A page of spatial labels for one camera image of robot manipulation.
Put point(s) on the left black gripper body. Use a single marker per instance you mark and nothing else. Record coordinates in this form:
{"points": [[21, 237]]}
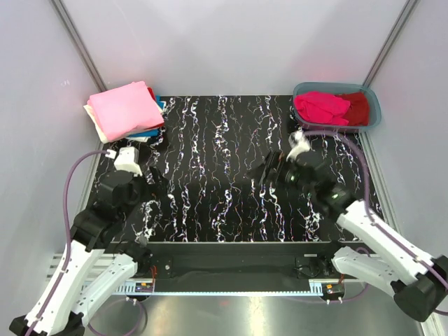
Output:
{"points": [[142, 191]]}

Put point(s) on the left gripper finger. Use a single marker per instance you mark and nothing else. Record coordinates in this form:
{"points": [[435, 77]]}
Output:
{"points": [[161, 187], [154, 176]]}

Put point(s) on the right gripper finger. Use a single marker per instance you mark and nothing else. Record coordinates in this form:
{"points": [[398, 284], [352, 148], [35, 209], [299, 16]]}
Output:
{"points": [[273, 161], [259, 173]]}

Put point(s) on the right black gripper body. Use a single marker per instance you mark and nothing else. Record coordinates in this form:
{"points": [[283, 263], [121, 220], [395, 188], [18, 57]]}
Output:
{"points": [[290, 176]]}

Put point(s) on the bright pink t shirt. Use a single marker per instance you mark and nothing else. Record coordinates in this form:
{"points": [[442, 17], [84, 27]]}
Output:
{"points": [[322, 108]]}

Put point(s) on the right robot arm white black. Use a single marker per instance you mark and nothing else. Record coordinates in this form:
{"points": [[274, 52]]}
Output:
{"points": [[378, 245]]}

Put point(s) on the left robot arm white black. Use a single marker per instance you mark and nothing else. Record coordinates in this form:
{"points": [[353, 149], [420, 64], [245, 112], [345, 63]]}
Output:
{"points": [[66, 306]]}

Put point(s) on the folded blue t shirt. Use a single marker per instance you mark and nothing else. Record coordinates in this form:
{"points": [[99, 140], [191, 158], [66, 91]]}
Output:
{"points": [[153, 132]]}

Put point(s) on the black marble pattern mat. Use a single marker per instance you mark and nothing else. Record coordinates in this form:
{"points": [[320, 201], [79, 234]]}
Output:
{"points": [[204, 150]]}

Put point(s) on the folded cream t shirt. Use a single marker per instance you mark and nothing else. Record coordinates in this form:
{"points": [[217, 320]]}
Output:
{"points": [[102, 137]]}

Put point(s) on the folded light pink t shirt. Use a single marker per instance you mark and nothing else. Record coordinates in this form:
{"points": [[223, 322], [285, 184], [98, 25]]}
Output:
{"points": [[125, 110]]}

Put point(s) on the teal plastic basin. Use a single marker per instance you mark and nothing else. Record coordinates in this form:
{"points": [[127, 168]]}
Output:
{"points": [[339, 89]]}

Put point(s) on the dark red t shirt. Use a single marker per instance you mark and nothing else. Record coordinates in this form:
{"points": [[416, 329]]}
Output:
{"points": [[358, 113]]}

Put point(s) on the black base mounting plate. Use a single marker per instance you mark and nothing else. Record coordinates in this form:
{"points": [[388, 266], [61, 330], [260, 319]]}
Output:
{"points": [[236, 267]]}

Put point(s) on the folded red t shirt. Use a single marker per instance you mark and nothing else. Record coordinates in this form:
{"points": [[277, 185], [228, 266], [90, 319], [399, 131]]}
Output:
{"points": [[152, 93]]}

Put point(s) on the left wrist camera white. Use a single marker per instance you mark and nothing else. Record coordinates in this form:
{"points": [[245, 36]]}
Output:
{"points": [[127, 160]]}

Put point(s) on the aluminium frame rail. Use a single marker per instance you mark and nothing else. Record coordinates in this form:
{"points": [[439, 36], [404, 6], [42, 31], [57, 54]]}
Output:
{"points": [[325, 289]]}

